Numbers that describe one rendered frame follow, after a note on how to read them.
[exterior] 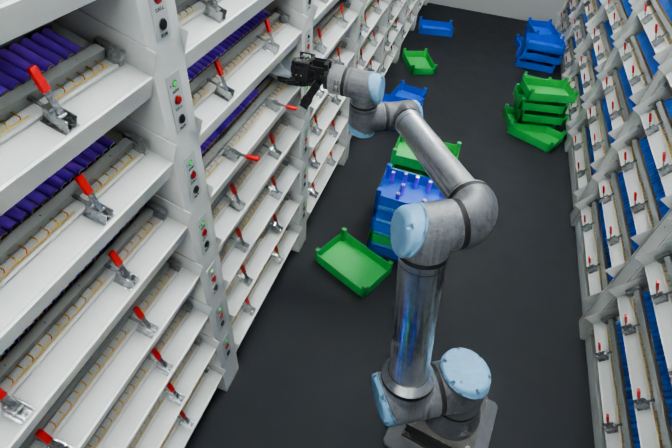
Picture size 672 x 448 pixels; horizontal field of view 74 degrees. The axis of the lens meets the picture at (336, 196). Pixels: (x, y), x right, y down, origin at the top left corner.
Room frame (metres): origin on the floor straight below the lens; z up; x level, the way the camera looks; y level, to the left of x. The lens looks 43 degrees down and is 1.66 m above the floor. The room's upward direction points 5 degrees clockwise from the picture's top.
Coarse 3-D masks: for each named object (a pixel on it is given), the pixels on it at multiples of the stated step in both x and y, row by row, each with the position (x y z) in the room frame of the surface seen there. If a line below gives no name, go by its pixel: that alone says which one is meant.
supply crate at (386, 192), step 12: (384, 180) 1.56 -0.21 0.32; (396, 180) 1.56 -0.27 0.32; (408, 180) 1.56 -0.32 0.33; (420, 180) 1.55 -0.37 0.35; (384, 192) 1.47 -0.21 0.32; (408, 192) 1.49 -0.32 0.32; (420, 192) 1.50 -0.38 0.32; (432, 192) 1.50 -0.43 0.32; (384, 204) 1.39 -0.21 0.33; (396, 204) 1.38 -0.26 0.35
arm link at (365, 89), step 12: (348, 72) 1.23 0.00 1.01; (360, 72) 1.23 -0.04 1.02; (372, 72) 1.23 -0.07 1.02; (348, 84) 1.20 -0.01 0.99; (360, 84) 1.19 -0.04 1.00; (372, 84) 1.19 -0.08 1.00; (384, 84) 1.24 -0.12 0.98; (348, 96) 1.21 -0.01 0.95; (360, 96) 1.19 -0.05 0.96; (372, 96) 1.18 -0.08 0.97
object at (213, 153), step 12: (276, 84) 1.27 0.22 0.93; (264, 96) 1.19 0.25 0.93; (276, 96) 1.23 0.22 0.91; (252, 108) 1.12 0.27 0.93; (240, 120) 1.05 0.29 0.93; (228, 132) 0.99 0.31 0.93; (216, 144) 0.93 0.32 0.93; (204, 156) 0.87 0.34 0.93; (216, 156) 0.91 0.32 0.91; (204, 168) 0.84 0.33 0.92
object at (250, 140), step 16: (272, 96) 1.24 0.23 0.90; (288, 96) 1.27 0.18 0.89; (272, 112) 1.16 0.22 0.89; (256, 128) 1.07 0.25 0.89; (240, 144) 0.99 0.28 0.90; (256, 144) 1.03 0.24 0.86; (224, 160) 0.91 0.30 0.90; (240, 160) 0.93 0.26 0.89; (208, 176) 0.84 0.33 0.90; (224, 176) 0.85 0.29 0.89; (208, 192) 0.77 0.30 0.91
